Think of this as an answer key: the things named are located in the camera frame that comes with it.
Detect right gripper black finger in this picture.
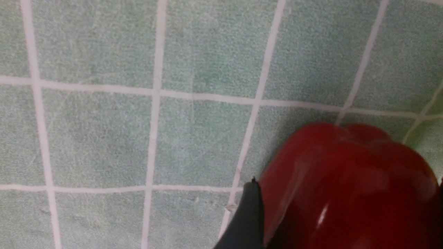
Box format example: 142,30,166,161
214,178,265,249

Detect red toy bell pepper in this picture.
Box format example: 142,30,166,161
259,122,442,249

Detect green checkered tablecloth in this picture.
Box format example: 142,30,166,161
1,0,442,249

